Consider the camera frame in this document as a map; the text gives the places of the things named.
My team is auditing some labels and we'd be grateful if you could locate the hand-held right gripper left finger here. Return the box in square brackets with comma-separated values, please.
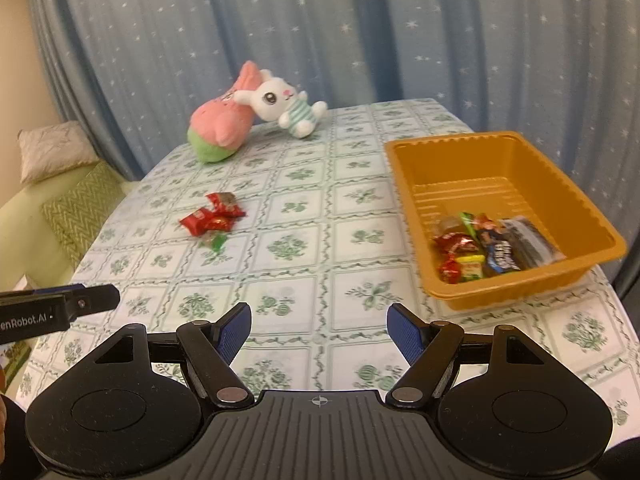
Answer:
[55, 302, 253, 408]

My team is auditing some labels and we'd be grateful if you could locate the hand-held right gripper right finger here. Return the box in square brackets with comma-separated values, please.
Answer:
[385, 303, 581, 408]

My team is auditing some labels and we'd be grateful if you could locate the red orange candy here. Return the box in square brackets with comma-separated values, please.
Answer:
[438, 256, 464, 284]

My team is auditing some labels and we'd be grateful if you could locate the yellow green snack packet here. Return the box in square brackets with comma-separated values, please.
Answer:
[457, 255, 487, 281]

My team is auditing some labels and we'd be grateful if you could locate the dark red snack packet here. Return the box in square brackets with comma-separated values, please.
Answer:
[432, 232, 482, 262]

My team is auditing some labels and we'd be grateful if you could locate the clear brown candy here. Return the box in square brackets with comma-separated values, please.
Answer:
[434, 215, 464, 237]

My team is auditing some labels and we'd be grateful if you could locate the green black snack packet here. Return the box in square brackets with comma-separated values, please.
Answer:
[460, 211, 517, 274]

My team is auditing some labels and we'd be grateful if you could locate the large red snack packet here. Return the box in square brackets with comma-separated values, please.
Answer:
[207, 191, 247, 219]

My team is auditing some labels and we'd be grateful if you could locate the orange plastic tray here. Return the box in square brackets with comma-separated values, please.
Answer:
[384, 131, 628, 311]

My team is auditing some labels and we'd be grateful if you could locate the colourful printed object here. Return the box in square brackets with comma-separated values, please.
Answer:
[0, 341, 38, 387]

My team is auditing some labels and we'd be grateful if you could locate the green zigzag cushion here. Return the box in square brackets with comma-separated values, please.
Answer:
[47, 161, 127, 261]
[40, 199, 81, 272]

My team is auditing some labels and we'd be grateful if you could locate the green sofa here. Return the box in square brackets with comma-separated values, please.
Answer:
[0, 160, 138, 286]

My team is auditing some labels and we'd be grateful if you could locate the white pillow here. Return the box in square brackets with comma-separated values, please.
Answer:
[17, 121, 99, 184]

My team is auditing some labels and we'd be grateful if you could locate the pink starfish plush toy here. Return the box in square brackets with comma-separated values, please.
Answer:
[187, 60, 263, 165]

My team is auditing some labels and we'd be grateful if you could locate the white bunny plush toy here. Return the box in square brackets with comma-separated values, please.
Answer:
[235, 69, 328, 140]

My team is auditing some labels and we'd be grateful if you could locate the blue star curtain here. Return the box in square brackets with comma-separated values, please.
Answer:
[25, 0, 640, 301]

